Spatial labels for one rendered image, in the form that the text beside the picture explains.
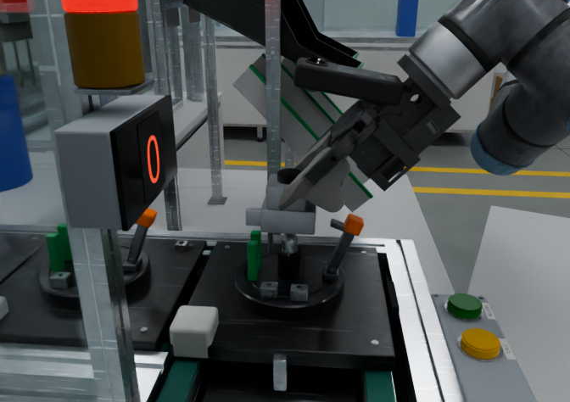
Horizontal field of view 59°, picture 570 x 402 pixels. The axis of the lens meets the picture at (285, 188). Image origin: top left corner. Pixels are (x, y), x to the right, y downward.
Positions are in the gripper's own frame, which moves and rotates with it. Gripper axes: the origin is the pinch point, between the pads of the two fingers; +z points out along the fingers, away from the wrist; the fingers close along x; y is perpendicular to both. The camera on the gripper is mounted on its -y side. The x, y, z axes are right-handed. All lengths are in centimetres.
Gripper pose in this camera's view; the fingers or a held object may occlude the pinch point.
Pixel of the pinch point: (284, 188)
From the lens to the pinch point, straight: 59.3
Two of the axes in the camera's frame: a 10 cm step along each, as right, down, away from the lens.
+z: -6.9, 6.5, 3.2
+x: 0.8, -3.7, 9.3
